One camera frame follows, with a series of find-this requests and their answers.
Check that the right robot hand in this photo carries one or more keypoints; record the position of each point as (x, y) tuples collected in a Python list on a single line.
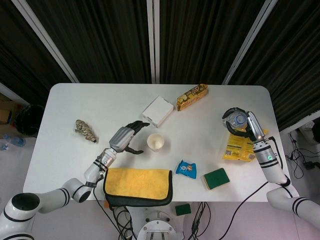
[(256, 127)]

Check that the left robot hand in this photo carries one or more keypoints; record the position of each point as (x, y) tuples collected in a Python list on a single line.
[(121, 138)]

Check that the clear plastic water bottle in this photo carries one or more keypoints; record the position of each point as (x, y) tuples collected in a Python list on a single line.
[(237, 121)]

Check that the white paper cup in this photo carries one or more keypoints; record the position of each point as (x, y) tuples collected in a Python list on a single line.
[(155, 141)]

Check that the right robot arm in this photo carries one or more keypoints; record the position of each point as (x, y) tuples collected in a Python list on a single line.
[(270, 160)]

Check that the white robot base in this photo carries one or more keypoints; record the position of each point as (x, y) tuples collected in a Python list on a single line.
[(157, 225)]

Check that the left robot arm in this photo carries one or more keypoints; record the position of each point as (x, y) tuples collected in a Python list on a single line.
[(57, 195)]

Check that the yellow snack bag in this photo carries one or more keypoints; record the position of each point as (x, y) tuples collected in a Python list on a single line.
[(237, 147)]

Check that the yellow microfiber cloth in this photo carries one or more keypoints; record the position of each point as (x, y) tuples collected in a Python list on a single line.
[(135, 182)]

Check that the white cardboard box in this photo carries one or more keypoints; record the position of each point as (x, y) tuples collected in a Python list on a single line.
[(157, 110)]

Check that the green and yellow sponge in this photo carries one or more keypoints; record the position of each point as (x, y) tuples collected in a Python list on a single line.
[(183, 209), (216, 178)]

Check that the black power adapter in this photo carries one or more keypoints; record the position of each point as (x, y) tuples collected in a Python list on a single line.
[(310, 165)]

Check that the blue snack packet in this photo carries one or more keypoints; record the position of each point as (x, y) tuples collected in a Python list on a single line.
[(185, 168)]

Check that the golden biscuit packet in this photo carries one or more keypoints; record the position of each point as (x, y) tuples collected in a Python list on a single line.
[(191, 97)]

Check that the black pleated curtain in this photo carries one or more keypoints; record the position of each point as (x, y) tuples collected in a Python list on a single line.
[(200, 37), (20, 50), (295, 62), (100, 37)]

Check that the black trash bin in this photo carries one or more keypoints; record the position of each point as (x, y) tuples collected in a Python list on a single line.
[(27, 120)]

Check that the brown cardboard box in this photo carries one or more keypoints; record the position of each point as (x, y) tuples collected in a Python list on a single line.
[(6, 110)]

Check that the white frame post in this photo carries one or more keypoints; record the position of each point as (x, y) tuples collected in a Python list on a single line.
[(150, 37), (46, 37), (248, 37)]

